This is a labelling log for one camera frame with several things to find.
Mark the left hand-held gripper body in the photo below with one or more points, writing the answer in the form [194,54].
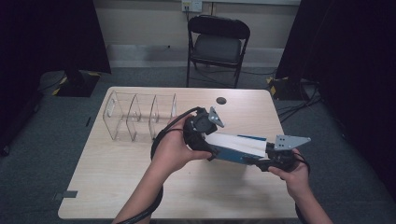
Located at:
[197,130]

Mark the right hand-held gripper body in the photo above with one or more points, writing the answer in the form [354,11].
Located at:
[283,149]

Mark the blue book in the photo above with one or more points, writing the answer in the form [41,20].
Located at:
[236,146]

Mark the clear acrylic file rack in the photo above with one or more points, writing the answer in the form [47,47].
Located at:
[124,115]

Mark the person's left hand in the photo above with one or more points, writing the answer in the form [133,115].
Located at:
[171,149]

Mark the person's right hand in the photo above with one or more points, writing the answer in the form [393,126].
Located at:
[297,180]

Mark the black table grommet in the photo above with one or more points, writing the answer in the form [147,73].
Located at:
[221,100]

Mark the black stand base yellow tape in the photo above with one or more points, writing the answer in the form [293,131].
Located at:
[286,88]
[77,84]

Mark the black folding chair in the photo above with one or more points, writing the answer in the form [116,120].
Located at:
[218,46]

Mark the black curtain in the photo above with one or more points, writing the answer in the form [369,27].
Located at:
[348,62]
[37,46]

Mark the grey floor tape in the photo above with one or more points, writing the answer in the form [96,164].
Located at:
[67,195]

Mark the white wall outlet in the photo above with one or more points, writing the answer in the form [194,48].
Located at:
[192,5]

